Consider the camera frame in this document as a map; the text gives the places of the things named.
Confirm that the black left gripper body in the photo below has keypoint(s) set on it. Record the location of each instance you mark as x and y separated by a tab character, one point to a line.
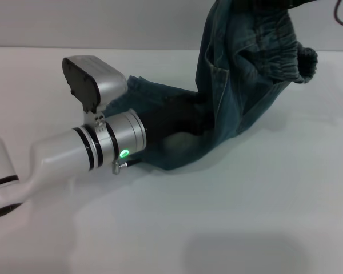
171	117

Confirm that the blue denim shorts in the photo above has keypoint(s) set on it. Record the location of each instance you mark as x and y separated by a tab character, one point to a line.
245	85

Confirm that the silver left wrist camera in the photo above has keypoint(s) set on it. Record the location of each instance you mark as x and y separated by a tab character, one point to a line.
94	80

